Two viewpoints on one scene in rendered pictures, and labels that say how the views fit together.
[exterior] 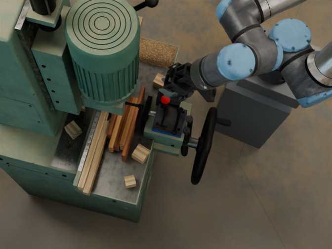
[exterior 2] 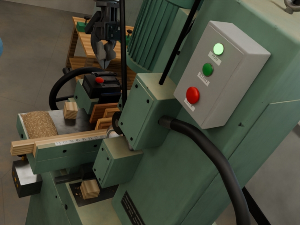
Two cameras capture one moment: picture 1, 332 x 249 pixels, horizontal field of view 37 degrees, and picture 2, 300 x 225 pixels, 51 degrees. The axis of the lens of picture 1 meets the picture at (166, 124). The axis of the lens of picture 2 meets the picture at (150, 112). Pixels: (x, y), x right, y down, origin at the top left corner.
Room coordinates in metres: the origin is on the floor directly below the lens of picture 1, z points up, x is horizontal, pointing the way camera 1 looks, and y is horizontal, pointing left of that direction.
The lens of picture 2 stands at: (1.17, 0.77, 1.63)
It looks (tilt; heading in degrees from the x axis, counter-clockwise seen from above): 35 degrees down; 221
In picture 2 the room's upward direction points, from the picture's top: 24 degrees clockwise
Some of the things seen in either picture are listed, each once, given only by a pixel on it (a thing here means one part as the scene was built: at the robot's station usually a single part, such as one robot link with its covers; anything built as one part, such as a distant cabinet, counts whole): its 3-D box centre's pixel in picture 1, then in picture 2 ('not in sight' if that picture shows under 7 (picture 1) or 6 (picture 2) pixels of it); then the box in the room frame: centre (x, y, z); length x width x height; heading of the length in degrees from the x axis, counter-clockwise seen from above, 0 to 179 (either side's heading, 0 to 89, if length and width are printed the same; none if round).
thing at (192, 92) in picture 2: not in sight; (192, 95); (0.76, 0.50, 1.36); 0.03 x 0.01 x 0.03; 87
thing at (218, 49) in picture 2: not in sight; (218, 48); (0.76, 0.50, 1.45); 0.02 x 0.01 x 0.02; 87
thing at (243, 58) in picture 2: not in sight; (216, 76); (0.73, 0.50, 1.40); 0.10 x 0.06 x 0.16; 87
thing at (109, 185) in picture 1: (143, 119); (104, 122); (0.58, 0.08, 0.87); 0.61 x 0.30 x 0.06; 177
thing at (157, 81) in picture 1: (160, 82); (70, 110); (0.71, 0.05, 0.92); 0.04 x 0.04 x 0.04; 74
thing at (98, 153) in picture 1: (114, 101); (115, 133); (0.61, 0.19, 0.92); 0.67 x 0.02 x 0.04; 177
